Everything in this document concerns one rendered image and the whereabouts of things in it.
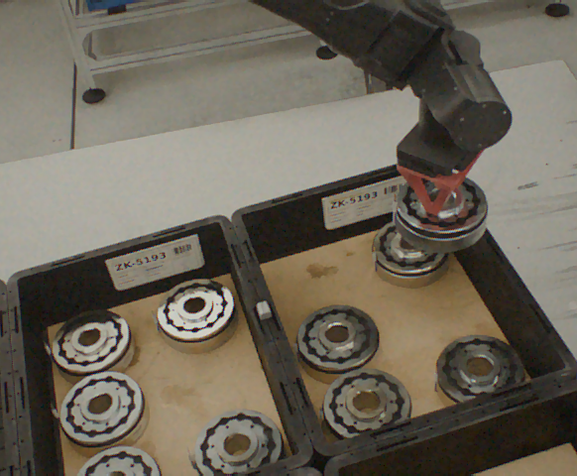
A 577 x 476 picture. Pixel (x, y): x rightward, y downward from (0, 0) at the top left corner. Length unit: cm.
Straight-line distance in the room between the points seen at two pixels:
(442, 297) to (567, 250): 32
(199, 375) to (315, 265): 23
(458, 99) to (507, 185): 74
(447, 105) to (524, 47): 234
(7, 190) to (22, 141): 136
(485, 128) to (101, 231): 88
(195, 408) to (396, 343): 26
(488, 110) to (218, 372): 51
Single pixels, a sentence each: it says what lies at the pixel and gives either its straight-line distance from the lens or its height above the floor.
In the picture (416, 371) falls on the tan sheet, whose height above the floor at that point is 83.
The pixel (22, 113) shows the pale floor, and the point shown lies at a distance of 318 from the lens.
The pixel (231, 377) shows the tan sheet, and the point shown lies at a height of 83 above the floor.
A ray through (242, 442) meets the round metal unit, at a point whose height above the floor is 85.
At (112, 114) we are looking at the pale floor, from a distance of 304.
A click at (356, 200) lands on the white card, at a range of 120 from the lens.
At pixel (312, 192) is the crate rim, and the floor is 93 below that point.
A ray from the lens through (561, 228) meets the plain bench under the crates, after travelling 146.
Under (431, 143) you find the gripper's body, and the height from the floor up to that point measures 114.
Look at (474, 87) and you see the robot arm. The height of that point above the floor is 124.
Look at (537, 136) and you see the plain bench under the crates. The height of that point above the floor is 70.
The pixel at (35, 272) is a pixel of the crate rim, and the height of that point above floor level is 93.
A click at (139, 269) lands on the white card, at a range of 119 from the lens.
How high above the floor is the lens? 172
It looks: 45 degrees down
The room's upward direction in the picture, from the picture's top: 9 degrees counter-clockwise
